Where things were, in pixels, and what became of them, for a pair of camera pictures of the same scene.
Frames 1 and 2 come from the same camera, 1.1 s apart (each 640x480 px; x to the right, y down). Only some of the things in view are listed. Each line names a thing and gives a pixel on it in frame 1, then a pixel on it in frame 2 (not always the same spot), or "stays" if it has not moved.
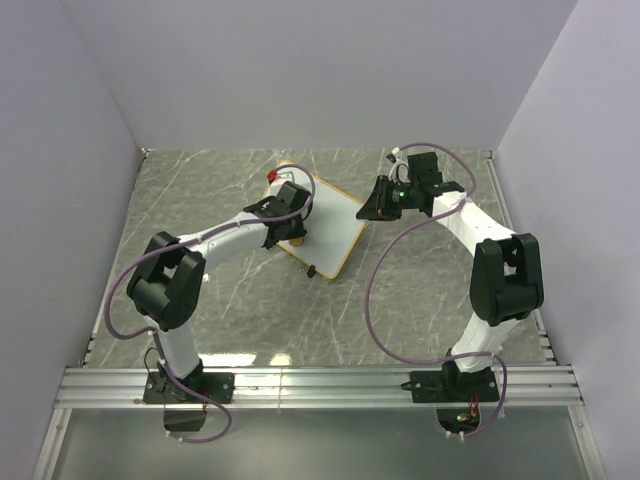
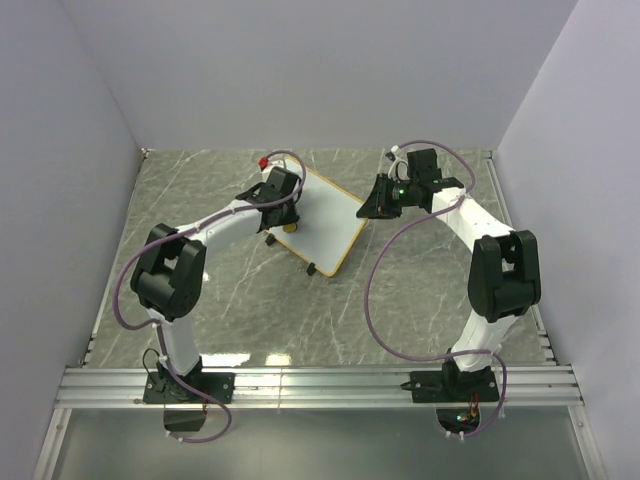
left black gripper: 299,231 to 292,217
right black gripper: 377,206 stays
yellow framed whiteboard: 333,230 stays
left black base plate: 160,388 stays
